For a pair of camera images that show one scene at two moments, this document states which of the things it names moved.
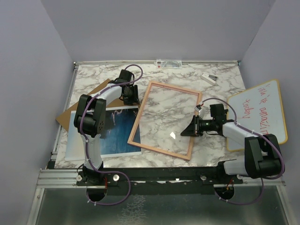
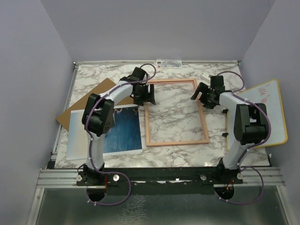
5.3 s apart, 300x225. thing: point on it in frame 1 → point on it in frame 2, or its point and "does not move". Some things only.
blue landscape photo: (112, 142) does not move
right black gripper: (193, 129) → (204, 88)
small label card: (167, 63) does not move
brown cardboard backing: (64, 119) does not move
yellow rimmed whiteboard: (259, 109) does not move
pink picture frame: (198, 102) → (147, 119)
